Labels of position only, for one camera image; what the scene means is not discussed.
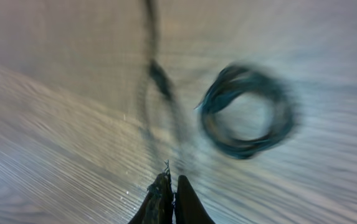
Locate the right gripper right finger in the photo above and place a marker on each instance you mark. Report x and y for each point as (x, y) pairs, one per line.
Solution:
(188, 207)

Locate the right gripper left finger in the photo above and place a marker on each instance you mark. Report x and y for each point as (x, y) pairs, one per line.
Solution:
(158, 205)

